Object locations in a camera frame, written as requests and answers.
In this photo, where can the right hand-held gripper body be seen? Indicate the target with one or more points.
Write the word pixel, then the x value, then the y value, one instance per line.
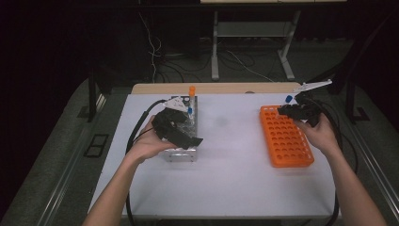
pixel 309 109

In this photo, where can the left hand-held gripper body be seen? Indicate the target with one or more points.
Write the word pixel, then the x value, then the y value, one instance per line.
pixel 166 124

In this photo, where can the blue-capped clear test tube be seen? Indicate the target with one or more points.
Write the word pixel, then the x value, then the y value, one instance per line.
pixel 190 110
pixel 288 99

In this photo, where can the silver metal test tube rack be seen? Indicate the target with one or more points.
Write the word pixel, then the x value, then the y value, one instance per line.
pixel 180 155

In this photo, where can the orange-capped clear test tube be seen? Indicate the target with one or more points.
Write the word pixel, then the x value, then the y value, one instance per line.
pixel 192 91

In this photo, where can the orange plastic test tube rack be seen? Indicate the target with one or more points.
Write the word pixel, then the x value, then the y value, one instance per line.
pixel 287 144

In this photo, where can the person's left hand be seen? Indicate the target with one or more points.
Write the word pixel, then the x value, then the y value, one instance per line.
pixel 146 142

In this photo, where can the person's right hand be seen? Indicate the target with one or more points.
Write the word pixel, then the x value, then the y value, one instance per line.
pixel 323 136

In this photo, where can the black metal stand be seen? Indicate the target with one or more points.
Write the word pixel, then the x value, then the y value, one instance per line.
pixel 353 100

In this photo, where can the light wooden table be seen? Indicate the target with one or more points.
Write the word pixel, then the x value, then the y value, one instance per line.
pixel 226 88

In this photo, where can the black rectangular floor frame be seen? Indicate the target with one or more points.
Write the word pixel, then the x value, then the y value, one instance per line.
pixel 95 153

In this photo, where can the grey metal desk frame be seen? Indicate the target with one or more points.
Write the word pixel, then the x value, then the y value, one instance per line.
pixel 251 29

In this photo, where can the metal floor rail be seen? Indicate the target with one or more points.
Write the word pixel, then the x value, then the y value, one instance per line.
pixel 376 168
pixel 67 175

